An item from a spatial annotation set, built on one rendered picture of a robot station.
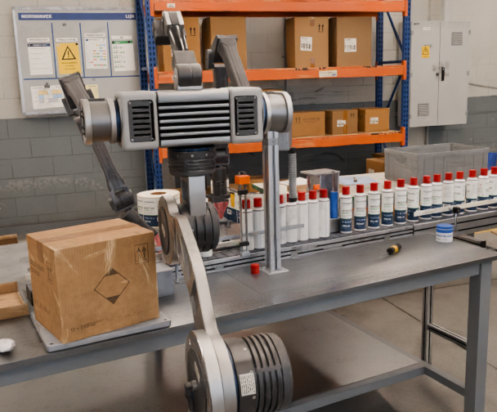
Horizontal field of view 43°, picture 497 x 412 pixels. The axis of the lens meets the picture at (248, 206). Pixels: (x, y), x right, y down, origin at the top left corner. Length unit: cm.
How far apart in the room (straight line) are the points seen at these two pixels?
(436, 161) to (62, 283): 305
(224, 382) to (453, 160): 328
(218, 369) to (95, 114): 74
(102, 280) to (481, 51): 728
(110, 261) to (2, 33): 510
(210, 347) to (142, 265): 55
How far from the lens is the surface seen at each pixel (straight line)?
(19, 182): 681
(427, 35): 770
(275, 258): 237
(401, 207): 287
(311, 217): 259
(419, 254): 262
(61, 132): 675
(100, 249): 180
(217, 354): 138
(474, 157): 454
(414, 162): 428
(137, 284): 187
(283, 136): 229
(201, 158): 173
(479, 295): 271
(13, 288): 238
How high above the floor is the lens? 156
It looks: 12 degrees down
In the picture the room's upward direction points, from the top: 2 degrees counter-clockwise
